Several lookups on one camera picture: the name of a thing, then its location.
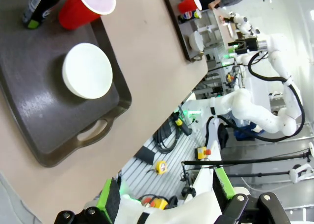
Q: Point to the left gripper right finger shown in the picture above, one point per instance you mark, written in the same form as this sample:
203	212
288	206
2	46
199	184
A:
245	209

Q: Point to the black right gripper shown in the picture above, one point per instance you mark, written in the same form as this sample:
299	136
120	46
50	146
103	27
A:
250	45

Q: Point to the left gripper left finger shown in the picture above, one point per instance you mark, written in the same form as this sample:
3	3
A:
110	202

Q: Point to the grey white bowl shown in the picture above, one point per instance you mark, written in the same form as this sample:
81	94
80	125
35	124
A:
196	41

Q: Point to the black pepsi can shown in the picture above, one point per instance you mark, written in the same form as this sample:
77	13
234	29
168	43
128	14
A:
189	15

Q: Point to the red plastic cup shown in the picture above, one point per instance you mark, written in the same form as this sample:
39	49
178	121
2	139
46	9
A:
187	5
78	10

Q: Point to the cream white bowl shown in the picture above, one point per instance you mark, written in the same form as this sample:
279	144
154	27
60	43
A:
88	70

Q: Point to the black can with green base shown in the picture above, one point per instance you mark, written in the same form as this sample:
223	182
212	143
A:
36	10

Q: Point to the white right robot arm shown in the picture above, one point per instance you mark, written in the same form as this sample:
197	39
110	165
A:
245	106

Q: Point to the small white background robot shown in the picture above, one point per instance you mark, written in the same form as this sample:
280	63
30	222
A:
241	22

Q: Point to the yellow button control box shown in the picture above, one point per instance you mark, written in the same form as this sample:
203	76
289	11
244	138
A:
157	202

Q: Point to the long black tripod pole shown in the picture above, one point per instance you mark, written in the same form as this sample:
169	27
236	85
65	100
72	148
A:
245	161

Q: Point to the brown plastic tray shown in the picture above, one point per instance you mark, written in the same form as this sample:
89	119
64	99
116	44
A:
182	37
29	98

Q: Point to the black foam pad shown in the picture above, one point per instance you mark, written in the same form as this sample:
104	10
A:
144	155

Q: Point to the yellow tape measure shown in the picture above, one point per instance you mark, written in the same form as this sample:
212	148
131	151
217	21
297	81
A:
161	167

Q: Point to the white stand head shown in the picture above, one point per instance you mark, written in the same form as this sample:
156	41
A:
300	173

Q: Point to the yellow emergency stop box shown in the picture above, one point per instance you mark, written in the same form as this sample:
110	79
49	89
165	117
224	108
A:
201	152

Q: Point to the aluminium slatted workbench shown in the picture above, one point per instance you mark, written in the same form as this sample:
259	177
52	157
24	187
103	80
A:
176	160

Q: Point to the yellow black power plug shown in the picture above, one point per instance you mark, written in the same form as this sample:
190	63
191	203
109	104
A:
178	121

